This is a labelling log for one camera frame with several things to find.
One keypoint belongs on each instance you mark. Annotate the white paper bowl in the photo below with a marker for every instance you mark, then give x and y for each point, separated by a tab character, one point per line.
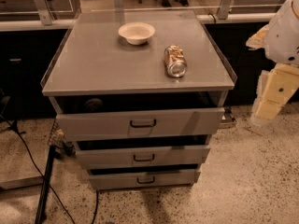
136	33

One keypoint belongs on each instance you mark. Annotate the grey drawer cabinet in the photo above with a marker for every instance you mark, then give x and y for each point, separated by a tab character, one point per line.
98	71

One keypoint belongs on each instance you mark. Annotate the grey top drawer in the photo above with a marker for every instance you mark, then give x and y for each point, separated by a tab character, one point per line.
139	124

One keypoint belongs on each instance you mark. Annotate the metal railing post right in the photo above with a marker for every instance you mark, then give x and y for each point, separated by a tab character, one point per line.
225	2

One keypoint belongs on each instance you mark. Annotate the grey bottom drawer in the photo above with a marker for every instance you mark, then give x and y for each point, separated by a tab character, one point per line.
145	179

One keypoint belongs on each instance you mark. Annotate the black stand pole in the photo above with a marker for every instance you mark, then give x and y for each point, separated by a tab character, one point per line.
41	209

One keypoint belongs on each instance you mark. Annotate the horizontal white rail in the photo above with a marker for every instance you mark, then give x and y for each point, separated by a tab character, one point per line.
8	26

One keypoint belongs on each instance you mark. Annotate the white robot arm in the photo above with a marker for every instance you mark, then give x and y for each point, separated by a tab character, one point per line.
280	40

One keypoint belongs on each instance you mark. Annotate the metal railing post left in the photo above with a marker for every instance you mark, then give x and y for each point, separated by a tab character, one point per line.
43	12

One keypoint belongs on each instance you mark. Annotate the grey drawer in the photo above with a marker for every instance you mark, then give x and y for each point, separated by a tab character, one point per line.
141	157
139	124
145	179

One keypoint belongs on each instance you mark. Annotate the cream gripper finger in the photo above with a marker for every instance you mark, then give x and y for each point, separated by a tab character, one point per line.
275	88
257	41

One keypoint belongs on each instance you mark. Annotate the crushed soda can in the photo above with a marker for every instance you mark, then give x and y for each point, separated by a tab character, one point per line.
174	61

